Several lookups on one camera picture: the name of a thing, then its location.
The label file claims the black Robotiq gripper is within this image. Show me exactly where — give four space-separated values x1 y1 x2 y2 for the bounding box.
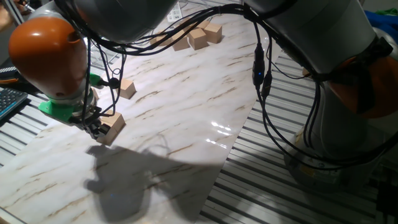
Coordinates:
70 107 112 140

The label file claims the white marble pattern sheet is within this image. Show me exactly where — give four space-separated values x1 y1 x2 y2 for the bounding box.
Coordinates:
0 6 292 224

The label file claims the black computer keyboard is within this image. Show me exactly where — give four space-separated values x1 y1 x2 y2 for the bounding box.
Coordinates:
0 88 29 121

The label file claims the orange black teach pendant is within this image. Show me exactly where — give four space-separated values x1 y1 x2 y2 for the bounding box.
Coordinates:
0 65 22 85

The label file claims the large light wooden cube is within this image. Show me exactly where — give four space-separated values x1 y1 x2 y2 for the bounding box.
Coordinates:
179 17 198 35
203 22 223 45
171 30 191 52
187 27 209 51
195 19 211 31

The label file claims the white power strip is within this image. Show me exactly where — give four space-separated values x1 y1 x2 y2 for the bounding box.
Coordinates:
167 1 183 23

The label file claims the thick grey metal strut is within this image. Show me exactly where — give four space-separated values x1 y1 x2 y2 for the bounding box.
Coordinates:
3 0 25 26

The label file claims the blue fabric bag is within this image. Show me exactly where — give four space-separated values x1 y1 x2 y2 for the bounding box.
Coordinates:
365 10 398 35

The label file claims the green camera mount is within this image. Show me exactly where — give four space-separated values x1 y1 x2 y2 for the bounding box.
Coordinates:
38 73 104 123

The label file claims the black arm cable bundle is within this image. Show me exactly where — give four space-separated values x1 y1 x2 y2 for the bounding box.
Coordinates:
54 0 398 172

